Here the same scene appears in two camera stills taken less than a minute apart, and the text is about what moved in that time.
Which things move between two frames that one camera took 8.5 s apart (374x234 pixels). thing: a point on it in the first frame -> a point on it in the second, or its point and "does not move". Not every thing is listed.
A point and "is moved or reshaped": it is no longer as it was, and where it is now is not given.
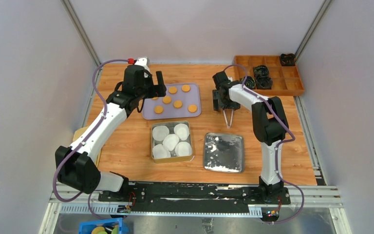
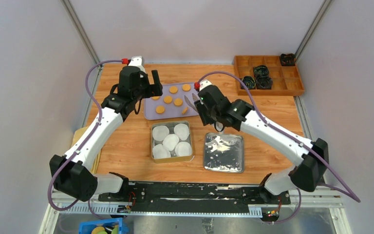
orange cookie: [172, 89] does not move
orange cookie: [158, 109] does not move
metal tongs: [226, 119] is moved or reshaped
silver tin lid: [223, 152] does not move
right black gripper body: [224, 103] -> [207, 116]
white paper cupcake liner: [181, 130] does not move
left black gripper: [159, 89] does not move
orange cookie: [192, 108] -> [185, 110]
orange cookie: [185, 87] does not move
